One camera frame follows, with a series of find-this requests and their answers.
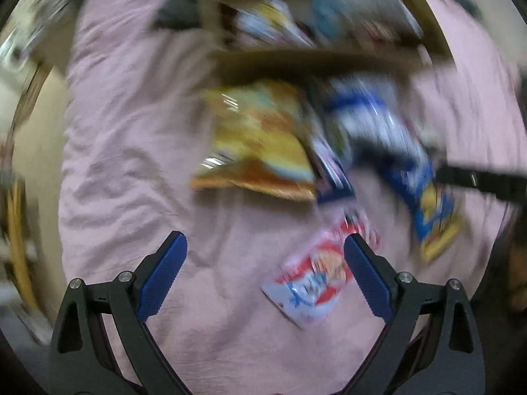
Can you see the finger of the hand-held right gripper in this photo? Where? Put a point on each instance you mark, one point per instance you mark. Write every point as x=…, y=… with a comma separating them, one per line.
x=481, y=181

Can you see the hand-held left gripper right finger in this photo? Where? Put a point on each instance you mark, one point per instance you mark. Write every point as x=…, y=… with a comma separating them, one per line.
x=368, y=277

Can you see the white and blue snack packet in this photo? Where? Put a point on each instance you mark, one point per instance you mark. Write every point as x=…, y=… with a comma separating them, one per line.
x=432, y=210

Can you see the white and red snack packet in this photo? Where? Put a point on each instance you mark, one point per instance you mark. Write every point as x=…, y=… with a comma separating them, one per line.
x=313, y=279

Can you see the teal snack packet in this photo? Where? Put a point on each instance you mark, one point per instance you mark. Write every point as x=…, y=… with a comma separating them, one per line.
x=341, y=0

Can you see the dark grey cloth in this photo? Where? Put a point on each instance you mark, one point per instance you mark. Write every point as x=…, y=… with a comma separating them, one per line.
x=179, y=12

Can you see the brown cardboard box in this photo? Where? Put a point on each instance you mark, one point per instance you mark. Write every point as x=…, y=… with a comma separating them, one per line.
x=313, y=63

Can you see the wooden rack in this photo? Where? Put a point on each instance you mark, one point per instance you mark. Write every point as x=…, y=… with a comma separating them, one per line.
x=20, y=247

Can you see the yellow snack packet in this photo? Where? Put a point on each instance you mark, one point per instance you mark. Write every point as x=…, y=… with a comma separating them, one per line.
x=259, y=144

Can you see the purple snack packet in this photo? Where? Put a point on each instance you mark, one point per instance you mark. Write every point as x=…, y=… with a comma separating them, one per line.
x=333, y=173

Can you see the pink blanket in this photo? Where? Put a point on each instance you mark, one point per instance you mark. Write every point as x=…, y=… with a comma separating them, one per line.
x=144, y=152

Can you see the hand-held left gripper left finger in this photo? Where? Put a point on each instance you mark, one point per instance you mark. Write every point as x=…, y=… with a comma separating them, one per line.
x=160, y=279

